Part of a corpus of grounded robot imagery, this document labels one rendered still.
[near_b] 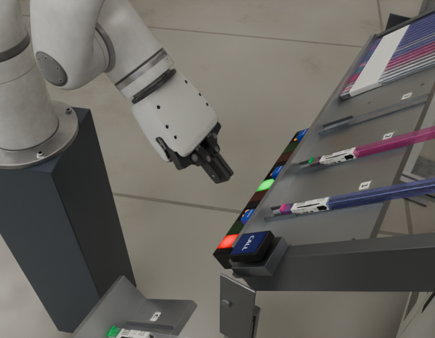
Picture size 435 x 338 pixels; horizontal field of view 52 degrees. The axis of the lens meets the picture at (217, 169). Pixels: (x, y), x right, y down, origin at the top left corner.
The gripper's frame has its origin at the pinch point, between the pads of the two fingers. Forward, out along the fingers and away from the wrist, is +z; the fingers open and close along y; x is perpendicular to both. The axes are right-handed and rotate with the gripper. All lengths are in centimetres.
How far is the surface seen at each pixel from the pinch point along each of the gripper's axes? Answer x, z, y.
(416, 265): 27.7, 11.3, 10.3
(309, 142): 3.3, 9.0, -17.2
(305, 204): 10.7, 9.1, 0.4
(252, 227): 3.2, 8.6, 4.1
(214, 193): -75, 35, -53
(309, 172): 6.2, 10.1, -9.6
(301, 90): -72, 37, -128
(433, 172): -24, 80, -103
